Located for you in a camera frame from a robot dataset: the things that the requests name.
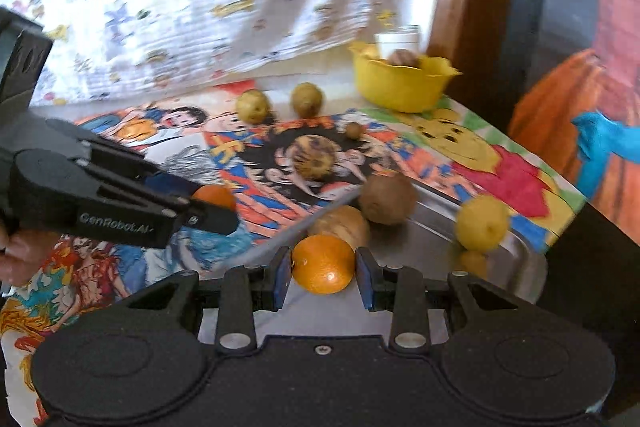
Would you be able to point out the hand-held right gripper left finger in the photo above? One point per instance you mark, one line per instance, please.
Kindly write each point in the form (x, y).
(282, 276)

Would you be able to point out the metal tray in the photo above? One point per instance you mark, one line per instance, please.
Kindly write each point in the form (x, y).
(425, 252)

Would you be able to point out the grey-haired figures drawing sheet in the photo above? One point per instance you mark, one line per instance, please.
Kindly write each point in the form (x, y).
(75, 287)

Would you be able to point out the yellow plastic bowl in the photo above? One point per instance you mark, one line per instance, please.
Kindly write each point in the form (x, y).
(400, 87)

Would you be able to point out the yellow-green potato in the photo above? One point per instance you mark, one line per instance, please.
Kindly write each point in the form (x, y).
(253, 106)

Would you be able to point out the girl with sunflower poster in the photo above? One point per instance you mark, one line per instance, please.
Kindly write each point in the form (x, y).
(550, 7)

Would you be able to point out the white jar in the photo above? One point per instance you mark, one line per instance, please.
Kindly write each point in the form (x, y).
(397, 42)

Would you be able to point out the yellow-green fruit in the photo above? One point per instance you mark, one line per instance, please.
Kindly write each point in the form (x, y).
(306, 99)

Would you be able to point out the striped pepino melon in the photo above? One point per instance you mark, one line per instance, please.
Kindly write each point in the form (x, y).
(312, 157)
(345, 224)
(405, 58)

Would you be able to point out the yellow bear drawing sheet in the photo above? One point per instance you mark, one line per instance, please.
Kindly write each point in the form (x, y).
(520, 177)

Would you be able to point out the orange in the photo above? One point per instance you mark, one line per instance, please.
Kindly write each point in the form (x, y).
(215, 199)
(322, 264)

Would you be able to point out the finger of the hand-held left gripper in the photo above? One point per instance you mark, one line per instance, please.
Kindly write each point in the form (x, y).
(170, 183)
(215, 221)

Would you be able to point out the person's left hand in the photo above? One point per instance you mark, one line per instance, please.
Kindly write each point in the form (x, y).
(7, 257)

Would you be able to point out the cartoon boys drawing sheet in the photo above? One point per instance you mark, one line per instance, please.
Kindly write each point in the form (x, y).
(150, 122)

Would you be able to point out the yellow lemon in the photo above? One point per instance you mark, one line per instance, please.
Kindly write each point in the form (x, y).
(482, 223)

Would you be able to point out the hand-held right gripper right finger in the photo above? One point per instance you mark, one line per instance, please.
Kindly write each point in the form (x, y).
(365, 279)

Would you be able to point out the brown round fruit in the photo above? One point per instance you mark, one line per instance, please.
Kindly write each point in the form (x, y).
(387, 198)

